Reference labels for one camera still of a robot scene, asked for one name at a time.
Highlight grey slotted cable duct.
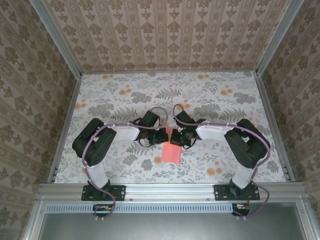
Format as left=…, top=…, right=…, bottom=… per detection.
left=46, top=202, right=251, bottom=214

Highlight pink paper sheet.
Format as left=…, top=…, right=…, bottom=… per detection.
left=161, top=126, right=182, bottom=164

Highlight purple cable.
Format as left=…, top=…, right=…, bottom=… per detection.
left=82, top=106, right=169, bottom=222
left=172, top=103, right=272, bottom=221

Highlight aluminium side rail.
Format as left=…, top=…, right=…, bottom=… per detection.
left=254, top=74, right=296, bottom=183
left=47, top=74, right=83, bottom=184

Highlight aluminium corner post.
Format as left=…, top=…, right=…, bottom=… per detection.
left=29, top=0, right=83, bottom=77
left=254, top=0, right=305, bottom=77

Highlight floral table cover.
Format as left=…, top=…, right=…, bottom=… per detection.
left=53, top=71, right=287, bottom=184

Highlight aluminium front frame rail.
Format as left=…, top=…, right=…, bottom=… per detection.
left=37, top=182, right=306, bottom=201

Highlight black connector board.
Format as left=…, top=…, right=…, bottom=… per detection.
left=92, top=203, right=113, bottom=217
left=231, top=202, right=251, bottom=217

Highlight grey metal panel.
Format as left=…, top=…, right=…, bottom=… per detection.
left=39, top=211, right=307, bottom=240

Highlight thin black cable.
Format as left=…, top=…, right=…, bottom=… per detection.
left=138, top=139, right=155, bottom=149
left=183, top=138, right=198, bottom=150

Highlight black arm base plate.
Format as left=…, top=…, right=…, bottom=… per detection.
left=214, top=184, right=261, bottom=202
left=81, top=184, right=126, bottom=202

